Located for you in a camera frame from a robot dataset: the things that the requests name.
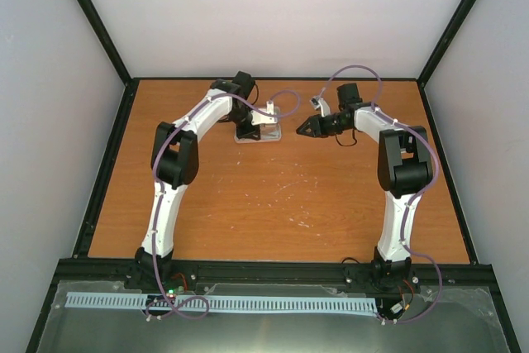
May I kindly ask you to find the pink glasses case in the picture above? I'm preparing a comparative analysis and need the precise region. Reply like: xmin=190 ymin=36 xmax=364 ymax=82
xmin=234 ymin=110 xmax=282 ymax=144

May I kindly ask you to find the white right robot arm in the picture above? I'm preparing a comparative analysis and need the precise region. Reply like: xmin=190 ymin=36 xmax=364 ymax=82
xmin=296 ymin=83 xmax=438 ymax=291

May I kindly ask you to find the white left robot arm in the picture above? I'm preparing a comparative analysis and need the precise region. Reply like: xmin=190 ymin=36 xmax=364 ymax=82
xmin=135 ymin=71 xmax=261 ymax=289

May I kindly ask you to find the clear acrylic cover sheet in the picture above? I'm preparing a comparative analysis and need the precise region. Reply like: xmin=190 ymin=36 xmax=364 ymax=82
xmin=31 ymin=282 xmax=517 ymax=352

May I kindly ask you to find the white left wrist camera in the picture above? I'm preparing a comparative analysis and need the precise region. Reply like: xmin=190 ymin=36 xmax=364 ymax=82
xmin=250 ymin=100 xmax=279 ymax=126

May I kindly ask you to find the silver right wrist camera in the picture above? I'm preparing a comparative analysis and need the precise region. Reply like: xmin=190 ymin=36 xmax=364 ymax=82
xmin=310 ymin=96 xmax=331 ymax=117

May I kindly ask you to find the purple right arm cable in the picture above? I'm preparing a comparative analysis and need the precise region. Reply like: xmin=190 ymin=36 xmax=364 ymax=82
xmin=316 ymin=64 xmax=443 ymax=325

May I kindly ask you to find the black frame post left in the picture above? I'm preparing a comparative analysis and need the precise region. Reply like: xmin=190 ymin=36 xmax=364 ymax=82
xmin=52 ymin=0 xmax=134 ymax=85

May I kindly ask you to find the black frame post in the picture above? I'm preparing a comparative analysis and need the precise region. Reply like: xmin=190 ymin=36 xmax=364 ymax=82
xmin=417 ymin=0 xmax=477 ymax=88
xmin=52 ymin=0 xmax=134 ymax=85

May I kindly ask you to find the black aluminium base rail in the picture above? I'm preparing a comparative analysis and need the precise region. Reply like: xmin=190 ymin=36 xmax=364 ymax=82
xmin=55 ymin=257 xmax=497 ymax=298

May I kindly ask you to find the light blue cable duct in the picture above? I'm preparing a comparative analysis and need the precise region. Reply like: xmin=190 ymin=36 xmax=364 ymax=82
xmin=64 ymin=292 xmax=377 ymax=316

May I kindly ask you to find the black frame post right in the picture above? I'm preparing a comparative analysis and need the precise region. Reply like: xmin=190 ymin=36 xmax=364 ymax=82
xmin=417 ymin=0 xmax=477 ymax=88

